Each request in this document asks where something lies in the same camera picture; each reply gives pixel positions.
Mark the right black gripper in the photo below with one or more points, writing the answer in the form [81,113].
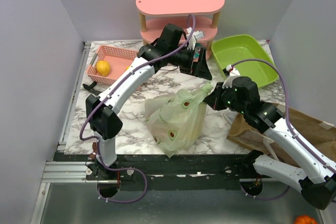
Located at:
[213,99]

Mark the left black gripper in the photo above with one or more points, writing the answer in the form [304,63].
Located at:
[200,68]

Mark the avocado print plastic bag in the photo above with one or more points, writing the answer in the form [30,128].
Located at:
[175,121]

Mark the brown paper bag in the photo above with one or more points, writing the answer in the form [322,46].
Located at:
[319,133]

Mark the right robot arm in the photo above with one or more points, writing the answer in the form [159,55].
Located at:
[314,177]

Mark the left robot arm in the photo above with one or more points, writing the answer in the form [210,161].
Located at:
[172,47]

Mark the clear plastic container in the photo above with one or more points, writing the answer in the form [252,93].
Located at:
[229,116]

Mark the green plastic tray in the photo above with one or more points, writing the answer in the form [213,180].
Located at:
[232,49]

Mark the pink three-tier shelf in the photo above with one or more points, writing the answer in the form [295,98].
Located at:
[155,14]

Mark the pink perforated basket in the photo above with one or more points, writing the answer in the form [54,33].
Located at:
[109,63]

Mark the yellow lemon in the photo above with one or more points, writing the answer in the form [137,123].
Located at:
[103,68]

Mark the orange pumpkin toy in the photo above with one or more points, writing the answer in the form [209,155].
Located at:
[305,219]

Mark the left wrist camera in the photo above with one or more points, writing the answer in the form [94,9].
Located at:
[197,35]

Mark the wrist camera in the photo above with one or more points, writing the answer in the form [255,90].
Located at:
[230,71]
[197,35]

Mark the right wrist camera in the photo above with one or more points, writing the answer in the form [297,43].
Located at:
[230,71]

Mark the black T-handle tool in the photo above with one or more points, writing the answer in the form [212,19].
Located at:
[91,88]

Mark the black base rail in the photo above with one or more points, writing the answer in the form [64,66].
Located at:
[158,172]

